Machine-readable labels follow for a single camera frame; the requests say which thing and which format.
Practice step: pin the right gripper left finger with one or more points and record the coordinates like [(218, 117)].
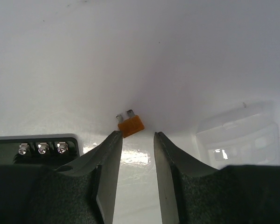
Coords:
[(82, 191)]

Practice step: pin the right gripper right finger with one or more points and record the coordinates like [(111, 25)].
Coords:
[(192, 192)]

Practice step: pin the black fuse box base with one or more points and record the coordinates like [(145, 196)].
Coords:
[(52, 150)]

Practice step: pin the clear fuse box cover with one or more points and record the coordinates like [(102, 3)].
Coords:
[(244, 136)]

